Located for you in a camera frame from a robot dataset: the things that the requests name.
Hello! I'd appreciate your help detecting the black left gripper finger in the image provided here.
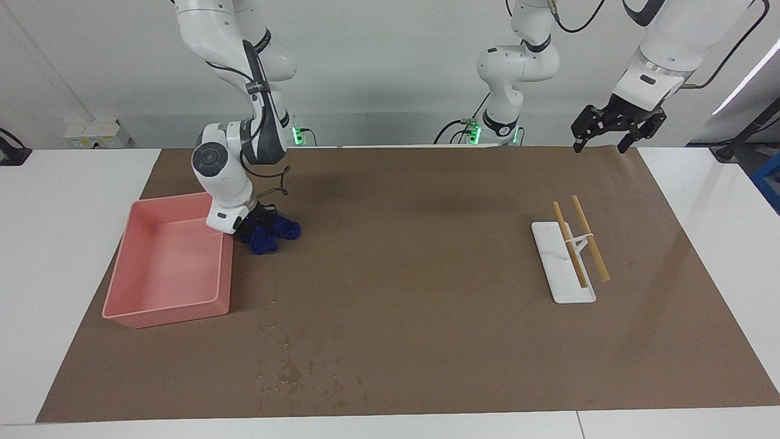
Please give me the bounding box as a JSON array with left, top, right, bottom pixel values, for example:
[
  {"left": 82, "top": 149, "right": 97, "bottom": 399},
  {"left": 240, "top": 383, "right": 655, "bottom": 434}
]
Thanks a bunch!
[
  {"left": 571, "top": 105, "right": 601, "bottom": 153},
  {"left": 617, "top": 111, "right": 668, "bottom": 154}
]

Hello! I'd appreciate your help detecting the dark blue towel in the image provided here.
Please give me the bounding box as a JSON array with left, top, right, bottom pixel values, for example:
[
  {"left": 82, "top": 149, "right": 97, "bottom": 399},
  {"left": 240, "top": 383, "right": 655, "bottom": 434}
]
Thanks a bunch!
[{"left": 241, "top": 213, "right": 301, "bottom": 255}]

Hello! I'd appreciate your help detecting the pink plastic bin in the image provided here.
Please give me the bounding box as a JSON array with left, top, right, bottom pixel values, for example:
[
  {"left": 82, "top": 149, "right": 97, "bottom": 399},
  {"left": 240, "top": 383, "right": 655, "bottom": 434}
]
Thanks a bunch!
[{"left": 101, "top": 192, "right": 235, "bottom": 329}]

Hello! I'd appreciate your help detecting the black stand leg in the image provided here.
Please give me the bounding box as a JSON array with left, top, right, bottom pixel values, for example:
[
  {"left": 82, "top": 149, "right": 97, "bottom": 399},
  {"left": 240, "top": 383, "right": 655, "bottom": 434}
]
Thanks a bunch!
[{"left": 710, "top": 98, "right": 780, "bottom": 163}]

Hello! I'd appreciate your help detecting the wooden rack rod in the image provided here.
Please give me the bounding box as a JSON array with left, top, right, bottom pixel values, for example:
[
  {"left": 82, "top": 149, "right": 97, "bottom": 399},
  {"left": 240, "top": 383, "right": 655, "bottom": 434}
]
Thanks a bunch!
[
  {"left": 552, "top": 201, "right": 589, "bottom": 289},
  {"left": 570, "top": 195, "right": 611, "bottom": 283}
]

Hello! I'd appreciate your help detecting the brown paper table mat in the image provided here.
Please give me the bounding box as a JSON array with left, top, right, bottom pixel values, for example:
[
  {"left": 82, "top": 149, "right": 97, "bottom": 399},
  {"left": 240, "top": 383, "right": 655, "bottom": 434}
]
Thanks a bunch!
[{"left": 37, "top": 145, "right": 780, "bottom": 423}]

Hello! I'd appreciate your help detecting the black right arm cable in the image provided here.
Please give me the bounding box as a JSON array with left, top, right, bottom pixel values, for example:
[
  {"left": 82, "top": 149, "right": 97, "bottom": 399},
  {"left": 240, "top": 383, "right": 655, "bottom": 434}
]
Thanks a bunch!
[{"left": 206, "top": 58, "right": 291, "bottom": 199}]

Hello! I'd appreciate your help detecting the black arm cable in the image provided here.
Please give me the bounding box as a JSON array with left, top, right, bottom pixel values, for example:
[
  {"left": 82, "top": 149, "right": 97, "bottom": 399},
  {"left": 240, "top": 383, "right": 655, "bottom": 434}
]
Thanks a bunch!
[
  {"left": 206, "top": 58, "right": 291, "bottom": 199},
  {"left": 547, "top": 0, "right": 773, "bottom": 91}
]

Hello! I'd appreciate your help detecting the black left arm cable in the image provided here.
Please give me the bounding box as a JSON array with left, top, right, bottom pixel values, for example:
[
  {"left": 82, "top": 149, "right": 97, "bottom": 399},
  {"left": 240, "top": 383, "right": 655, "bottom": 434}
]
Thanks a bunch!
[{"left": 547, "top": 0, "right": 773, "bottom": 91}]

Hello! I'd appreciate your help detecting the black left base cable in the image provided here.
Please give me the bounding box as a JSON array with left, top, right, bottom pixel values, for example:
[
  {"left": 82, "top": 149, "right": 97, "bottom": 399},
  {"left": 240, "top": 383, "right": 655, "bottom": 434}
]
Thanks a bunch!
[{"left": 434, "top": 91, "right": 489, "bottom": 145}]

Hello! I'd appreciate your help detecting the white wall power socket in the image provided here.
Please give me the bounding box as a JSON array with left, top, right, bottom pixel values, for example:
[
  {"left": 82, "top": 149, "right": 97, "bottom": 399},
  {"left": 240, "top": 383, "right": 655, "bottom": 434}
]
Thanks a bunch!
[{"left": 63, "top": 119, "right": 131, "bottom": 149}]

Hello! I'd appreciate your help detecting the black clamp mount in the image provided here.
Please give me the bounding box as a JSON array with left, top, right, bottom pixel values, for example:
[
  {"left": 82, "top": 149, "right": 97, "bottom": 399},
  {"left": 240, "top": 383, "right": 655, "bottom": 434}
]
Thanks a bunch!
[{"left": 0, "top": 128, "right": 32, "bottom": 166}]

